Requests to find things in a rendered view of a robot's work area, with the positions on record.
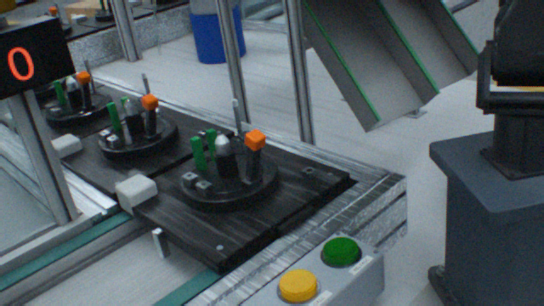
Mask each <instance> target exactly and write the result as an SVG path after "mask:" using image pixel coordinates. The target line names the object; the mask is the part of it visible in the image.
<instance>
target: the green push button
mask: <svg viewBox="0 0 544 306"><path fill-rule="evenodd" d="M323 256H324V259H325V260H326V261H327V262H328V263H330V264H334V265H346V264H351V263H352V262H353V261H355V260H357V257H358V256H359V247H358V244H357V242H356V241H354V240H351V239H349V238H347V237H336V238H333V239H330V240H329V241H327V242H326V243H325V245H324V246H323Z"/></svg>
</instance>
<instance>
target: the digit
mask: <svg viewBox="0 0 544 306"><path fill-rule="evenodd" d="M0 73H1V75H2V78H3V82H4V84H5V86H6V89H7V90H8V93H10V92H13V91H16V90H19V89H22V88H25V87H28V86H31V85H33V84H36V83H39V82H41V81H44V80H47V79H48V77H47V75H46V72H45V70H44V66H43V63H42V60H41V57H40V54H39V53H38V49H37V45H36V43H35V40H34V37H33V35H32V31H31V30H29V31H23V33H20V34H17V35H14V36H11V37H5V38H2V39H0Z"/></svg>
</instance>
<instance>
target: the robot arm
mask: <svg viewBox="0 0 544 306"><path fill-rule="evenodd" d="M478 57H479V59H477V63H478V77H477V95H476V107H477V108H480V109H481V110H483V116H488V115H495V125H494V138H493V144H494V145H493V146H489V147H484V148H481V149H479V154H480V155H481V156H482V157H483V158H484V159H485V160H486V161H487V162H488V163H490V164H491V165H492V166H493V167H495V168H496V169H497V170H498V172H499V173H500V174H501V175H502V176H503V177H505V178H506V179H507V180H509V181H516V180H520V179H528V178H533V177H538V176H542V175H544V92H518V91H490V76H492V80H493V81H496V86H497V87H544V0H507V1H506V3H505V4H504V6H501V8H500V10H499V11H498V13H497V15H496V17H495V20H494V32H493V40H489V41H486V46H485V47H484V50H483V51H482V52H481V53H480V54H478Z"/></svg>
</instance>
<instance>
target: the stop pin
mask: <svg viewBox="0 0 544 306"><path fill-rule="evenodd" d="M152 235H153V239H154V242H155V244H156V250H157V251H158V253H159V255H160V256H161V257H162V258H166V257H168V256H169V255H170V252H169V248H168V244H167V239H166V236H165V232H164V230H162V229H160V228H157V229H154V230H153V231H152Z"/></svg>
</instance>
